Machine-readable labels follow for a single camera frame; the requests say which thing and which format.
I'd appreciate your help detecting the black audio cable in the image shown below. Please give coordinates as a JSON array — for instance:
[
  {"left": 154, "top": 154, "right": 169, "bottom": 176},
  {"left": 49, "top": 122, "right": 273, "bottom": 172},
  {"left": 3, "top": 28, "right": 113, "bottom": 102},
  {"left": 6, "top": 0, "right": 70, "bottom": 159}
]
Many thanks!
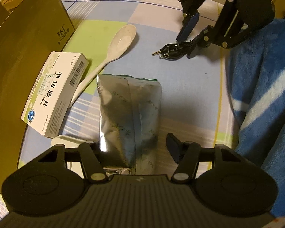
[{"left": 151, "top": 40, "right": 200, "bottom": 60}]

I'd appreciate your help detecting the cream plastic spoon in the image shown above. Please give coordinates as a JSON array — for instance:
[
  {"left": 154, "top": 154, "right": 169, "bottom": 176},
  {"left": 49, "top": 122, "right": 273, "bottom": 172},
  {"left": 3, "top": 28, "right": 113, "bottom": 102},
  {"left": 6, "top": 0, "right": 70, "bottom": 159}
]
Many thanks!
[{"left": 69, "top": 24, "right": 137, "bottom": 107}]

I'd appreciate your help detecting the brown cardboard box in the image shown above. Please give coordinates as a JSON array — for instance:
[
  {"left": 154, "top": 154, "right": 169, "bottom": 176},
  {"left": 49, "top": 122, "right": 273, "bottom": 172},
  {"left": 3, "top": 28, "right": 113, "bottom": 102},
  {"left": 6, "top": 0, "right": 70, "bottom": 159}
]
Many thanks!
[{"left": 0, "top": 0, "right": 74, "bottom": 192}]

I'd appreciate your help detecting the silver foil pouch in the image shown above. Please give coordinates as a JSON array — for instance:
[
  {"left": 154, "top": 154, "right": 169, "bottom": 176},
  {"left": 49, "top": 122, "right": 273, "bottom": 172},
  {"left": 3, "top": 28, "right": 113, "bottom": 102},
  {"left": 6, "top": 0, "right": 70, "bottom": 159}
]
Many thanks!
[{"left": 97, "top": 75, "right": 162, "bottom": 175}]

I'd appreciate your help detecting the white wall plug adapter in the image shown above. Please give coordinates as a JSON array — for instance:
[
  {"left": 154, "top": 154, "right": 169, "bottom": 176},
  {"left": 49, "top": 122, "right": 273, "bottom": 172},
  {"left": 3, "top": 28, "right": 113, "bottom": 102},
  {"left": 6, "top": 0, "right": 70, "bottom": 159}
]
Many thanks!
[{"left": 50, "top": 135, "right": 85, "bottom": 178}]

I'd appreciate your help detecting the white medicine box blue logo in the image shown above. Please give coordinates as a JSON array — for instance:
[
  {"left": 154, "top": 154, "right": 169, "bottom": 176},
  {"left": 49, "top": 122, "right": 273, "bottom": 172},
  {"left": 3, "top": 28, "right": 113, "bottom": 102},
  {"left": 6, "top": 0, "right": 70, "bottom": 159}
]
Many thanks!
[{"left": 21, "top": 51, "right": 88, "bottom": 138}]

